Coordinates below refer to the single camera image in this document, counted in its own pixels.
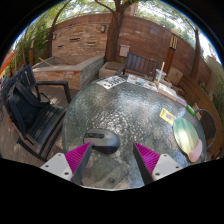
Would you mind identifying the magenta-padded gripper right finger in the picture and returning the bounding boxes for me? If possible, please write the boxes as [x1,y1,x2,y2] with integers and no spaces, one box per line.
[132,142,184,186]

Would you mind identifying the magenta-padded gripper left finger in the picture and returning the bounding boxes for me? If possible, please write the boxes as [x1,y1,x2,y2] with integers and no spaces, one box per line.
[39,142,93,186]

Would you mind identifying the grey and black computer mouse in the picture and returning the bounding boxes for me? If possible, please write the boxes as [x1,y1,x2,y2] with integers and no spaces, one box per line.
[83,128,121,155]

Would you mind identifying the green mouse pad, pink rest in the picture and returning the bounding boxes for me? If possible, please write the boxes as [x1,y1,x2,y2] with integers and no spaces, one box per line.
[172,117,204,164]

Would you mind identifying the yellow card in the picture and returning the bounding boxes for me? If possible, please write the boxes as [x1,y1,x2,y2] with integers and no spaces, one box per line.
[159,107,176,126]

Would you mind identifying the dark wicker chair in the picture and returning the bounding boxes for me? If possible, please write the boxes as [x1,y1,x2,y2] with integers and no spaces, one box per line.
[194,108,218,151]

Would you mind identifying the white book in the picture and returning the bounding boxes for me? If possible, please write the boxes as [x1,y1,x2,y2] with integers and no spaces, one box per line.
[157,83,188,107]

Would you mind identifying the black slatted garden chair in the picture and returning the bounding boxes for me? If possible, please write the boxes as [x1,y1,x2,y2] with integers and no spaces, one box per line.
[1,64,72,163]

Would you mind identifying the colourful printed magazine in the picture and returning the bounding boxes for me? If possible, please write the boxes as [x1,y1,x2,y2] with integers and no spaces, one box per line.
[126,73,158,92]

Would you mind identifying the black and white printed sheet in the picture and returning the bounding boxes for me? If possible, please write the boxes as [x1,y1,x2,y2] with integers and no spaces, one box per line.
[96,75,127,90]

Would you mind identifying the beige stone block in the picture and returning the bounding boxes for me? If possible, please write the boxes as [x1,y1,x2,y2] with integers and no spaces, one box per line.
[166,67,184,86]

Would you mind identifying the slim tree trunk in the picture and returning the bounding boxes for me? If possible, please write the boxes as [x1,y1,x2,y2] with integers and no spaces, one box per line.
[193,28,203,72]

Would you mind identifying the thick tree trunk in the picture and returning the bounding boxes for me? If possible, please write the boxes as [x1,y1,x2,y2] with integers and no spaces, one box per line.
[94,0,134,63]

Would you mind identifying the grey wall utility box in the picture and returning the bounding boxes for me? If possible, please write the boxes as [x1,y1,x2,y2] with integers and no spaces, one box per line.
[118,44,131,58]

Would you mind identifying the wooden garden lamp post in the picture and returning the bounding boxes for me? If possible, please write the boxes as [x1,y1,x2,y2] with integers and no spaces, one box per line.
[163,33,179,76]

